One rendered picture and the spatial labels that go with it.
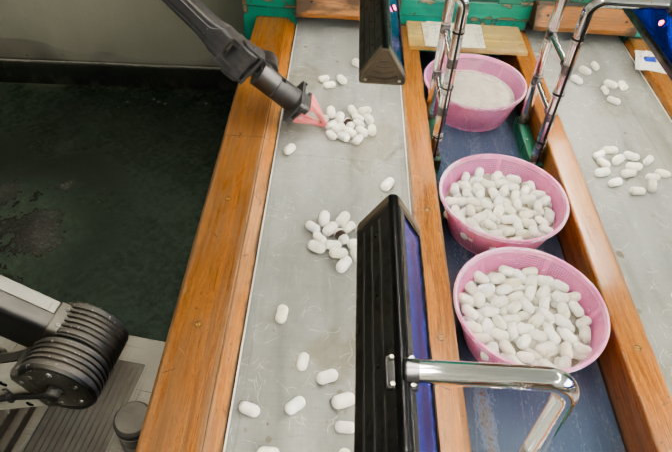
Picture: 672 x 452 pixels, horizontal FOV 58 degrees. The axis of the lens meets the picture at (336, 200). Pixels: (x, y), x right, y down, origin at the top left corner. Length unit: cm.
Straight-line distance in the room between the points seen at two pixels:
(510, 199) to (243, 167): 58
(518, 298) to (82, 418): 86
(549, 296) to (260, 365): 54
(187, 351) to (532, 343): 58
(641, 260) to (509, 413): 42
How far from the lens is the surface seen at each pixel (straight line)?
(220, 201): 123
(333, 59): 171
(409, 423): 56
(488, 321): 110
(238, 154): 133
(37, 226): 242
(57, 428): 134
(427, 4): 186
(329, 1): 180
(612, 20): 195
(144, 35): 289
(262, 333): 104
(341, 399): 96
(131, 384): 134
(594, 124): 164
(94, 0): 288
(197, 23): 134
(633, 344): 114
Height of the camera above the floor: 160
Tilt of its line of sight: 43 degrees down
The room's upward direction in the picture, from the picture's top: 3 degrees clockwise
